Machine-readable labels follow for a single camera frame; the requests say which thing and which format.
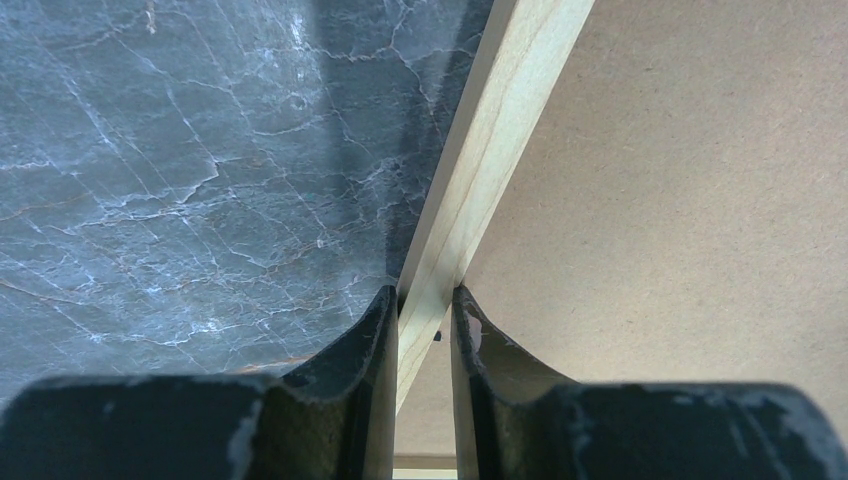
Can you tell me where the brown backing board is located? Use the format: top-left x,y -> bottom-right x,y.
394,0 -> 848,458

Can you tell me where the wooden picture frame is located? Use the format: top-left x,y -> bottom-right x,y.
397,1 -> 592,479

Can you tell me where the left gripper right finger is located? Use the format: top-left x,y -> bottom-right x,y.
451,286 -> 847,479

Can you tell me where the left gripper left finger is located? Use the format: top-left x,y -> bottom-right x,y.
1,286 -> 398,479

